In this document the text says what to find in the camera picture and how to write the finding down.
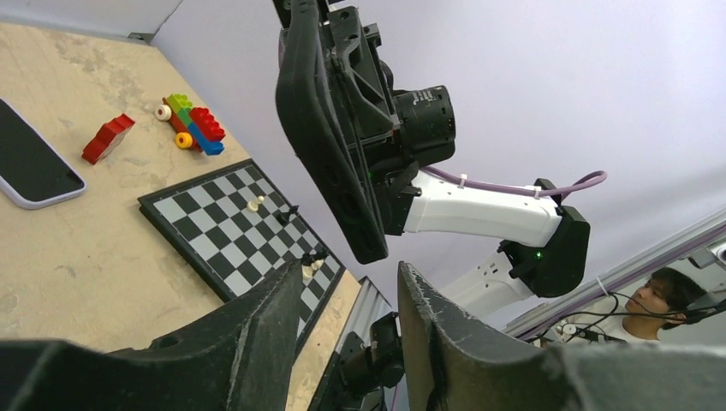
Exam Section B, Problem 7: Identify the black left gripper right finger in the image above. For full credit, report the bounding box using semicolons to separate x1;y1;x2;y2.
397;262;725;411

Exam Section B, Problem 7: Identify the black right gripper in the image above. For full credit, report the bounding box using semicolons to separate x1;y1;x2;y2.
274;1;414;265

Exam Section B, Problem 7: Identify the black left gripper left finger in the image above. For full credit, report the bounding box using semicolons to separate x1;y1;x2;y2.
1;261;302;410

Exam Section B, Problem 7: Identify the phone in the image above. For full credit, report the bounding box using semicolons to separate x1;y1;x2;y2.
1;100;86;210

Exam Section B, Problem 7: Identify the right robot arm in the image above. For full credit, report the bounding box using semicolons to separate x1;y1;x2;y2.
274;1;591;317

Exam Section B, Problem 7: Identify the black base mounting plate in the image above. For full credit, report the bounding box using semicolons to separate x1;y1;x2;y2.
308;312;405;411

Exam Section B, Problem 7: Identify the white chess piece bottom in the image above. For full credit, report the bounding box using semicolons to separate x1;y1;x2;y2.
301;259;324;280

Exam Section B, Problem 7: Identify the white chess piece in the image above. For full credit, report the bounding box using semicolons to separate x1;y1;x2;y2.
247;195;265;213
301;259;324;280

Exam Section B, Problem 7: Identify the colourful toy brick car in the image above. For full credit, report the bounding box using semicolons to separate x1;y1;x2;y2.
154;93;226;156

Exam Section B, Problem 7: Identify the black chess piece bottom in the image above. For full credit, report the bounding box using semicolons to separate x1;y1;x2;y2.
301;248;329;267

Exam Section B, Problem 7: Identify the black chess piece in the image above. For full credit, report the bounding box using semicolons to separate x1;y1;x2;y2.
301;248;329;267
274;205;299;226

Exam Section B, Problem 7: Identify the white chess piece top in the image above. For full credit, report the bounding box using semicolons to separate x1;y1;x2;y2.
247;195;265;213

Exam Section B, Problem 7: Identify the black chess piece right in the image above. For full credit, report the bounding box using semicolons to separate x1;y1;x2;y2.
274;205;299;226

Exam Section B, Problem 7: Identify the black white chessboard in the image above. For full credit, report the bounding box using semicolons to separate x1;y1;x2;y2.
138;159;345;349

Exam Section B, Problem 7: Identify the red toy block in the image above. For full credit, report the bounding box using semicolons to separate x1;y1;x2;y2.
81;113;135;164

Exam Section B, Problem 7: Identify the person with headset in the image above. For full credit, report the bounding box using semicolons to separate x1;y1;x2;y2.
533;267;707;348

